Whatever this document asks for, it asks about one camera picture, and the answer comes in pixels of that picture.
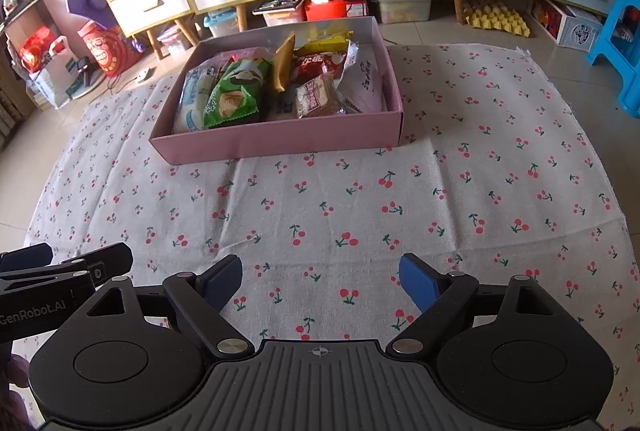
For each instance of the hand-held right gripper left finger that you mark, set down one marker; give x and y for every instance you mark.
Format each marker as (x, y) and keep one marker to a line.
(222, 283)

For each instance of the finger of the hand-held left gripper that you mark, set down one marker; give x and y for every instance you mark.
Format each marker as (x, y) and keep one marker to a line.
(25, 257)
(107, 261)

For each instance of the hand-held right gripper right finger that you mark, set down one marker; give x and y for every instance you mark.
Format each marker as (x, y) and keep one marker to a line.
(417, 283)

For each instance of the pink cardboard box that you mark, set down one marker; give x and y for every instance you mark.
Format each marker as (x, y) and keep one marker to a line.
(280, 143)

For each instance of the large bread packet blue label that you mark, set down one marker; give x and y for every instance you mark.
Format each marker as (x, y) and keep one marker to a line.
(192, 106)

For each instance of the green chips packet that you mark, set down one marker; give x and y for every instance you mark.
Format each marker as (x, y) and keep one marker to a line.
(235, 101)

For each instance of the long bread packet blue label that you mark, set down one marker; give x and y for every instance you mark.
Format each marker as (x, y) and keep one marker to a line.
(282, 108)

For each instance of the brown cracker packet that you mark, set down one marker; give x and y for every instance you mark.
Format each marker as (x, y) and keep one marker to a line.
(317, 98)

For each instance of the white packet red logo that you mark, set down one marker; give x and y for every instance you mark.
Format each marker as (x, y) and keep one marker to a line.
(362, 81)

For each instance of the orange snack packet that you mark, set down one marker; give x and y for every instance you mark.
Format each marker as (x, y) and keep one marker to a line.
(282, 66)

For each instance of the pink snack packet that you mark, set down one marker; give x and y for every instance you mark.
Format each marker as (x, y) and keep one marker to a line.
(225, 56)

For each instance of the red snack packet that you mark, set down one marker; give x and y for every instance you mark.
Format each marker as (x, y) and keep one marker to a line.
(315, 63)

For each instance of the yellow snack packet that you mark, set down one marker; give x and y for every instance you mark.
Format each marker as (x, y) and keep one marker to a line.
(322, 45)

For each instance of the cherry print cloth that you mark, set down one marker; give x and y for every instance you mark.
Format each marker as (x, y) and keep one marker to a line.
(350, 191)

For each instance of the white shopping bag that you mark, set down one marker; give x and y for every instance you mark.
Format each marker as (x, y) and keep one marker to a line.
(55, 81)

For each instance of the white power adapter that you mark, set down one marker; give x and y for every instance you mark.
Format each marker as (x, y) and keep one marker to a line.
(144, 76)

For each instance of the black device on white base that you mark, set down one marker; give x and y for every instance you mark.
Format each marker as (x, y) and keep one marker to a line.
(82, 71)

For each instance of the red cartoon bag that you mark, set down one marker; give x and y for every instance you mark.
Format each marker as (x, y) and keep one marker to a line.
(107, 53)

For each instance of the red gift bag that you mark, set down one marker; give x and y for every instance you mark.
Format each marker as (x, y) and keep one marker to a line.
(37, 48)

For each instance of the clear storage bin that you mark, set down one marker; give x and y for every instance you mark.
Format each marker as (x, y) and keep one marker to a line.
(172, 41)

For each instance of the blue lid storage bin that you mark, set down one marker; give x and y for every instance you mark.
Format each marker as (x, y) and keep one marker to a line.
(222, 26)

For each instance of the clear bin orange contents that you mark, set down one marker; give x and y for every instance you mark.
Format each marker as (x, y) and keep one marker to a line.
(405, 13)

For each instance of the white lid storage bin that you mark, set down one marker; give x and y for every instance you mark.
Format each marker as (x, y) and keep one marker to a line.
(280, 18)

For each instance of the yellow egg carton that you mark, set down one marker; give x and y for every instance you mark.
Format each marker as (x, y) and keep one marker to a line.
(495, 18)

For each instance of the red toy box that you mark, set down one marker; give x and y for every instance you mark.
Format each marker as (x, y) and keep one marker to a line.
(547, 18)

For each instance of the white printed crate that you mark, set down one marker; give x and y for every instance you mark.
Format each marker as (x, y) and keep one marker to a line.
(580, 31)

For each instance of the blue plastic stool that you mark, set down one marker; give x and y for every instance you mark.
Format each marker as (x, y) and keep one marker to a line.
(612, 26)

